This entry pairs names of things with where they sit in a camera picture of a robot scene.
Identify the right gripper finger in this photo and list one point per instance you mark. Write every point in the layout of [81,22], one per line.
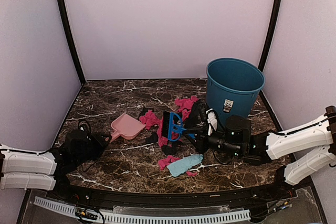
[195,130]
[194,140]

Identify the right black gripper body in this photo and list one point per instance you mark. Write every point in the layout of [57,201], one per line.
[203,146]

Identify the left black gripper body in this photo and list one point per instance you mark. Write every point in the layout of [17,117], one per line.
[96,149]

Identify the blue hand brush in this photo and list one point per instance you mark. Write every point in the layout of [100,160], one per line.
[172,126]

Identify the pink plastic dustpan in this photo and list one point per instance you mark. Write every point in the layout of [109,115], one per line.
[126,127]

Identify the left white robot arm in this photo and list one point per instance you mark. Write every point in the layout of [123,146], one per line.
[44,170]

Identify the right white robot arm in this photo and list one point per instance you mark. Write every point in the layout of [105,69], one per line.
[235,138]

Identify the pink paper scrap back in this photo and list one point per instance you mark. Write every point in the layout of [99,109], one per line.
[185,106]

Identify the light blue paper scrap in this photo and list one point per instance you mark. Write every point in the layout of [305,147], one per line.
[182,165]

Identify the pink paper scrap front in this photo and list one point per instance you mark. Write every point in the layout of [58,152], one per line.
[163,163]

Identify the pink paper scrap left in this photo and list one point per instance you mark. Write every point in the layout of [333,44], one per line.
[148,118]

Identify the blue plastic waste bin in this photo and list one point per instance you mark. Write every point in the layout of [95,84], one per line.
[233,86]

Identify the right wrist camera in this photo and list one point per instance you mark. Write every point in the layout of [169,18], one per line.
[208,118]

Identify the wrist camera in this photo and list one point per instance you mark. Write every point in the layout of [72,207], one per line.
[208,118]
[85,126]

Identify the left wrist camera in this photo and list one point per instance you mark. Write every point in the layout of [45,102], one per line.
[85,126]

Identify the black table front rail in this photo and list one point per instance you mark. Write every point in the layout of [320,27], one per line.
[145,185]

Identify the white slotted cable duct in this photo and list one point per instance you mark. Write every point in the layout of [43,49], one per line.
[120,216]

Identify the left black frame post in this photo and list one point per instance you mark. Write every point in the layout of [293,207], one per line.
[70,40]

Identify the black frame post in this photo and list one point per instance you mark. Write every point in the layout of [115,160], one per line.
[269,35]
[70,40]

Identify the right black frame post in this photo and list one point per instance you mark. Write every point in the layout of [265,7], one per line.
[269,35]

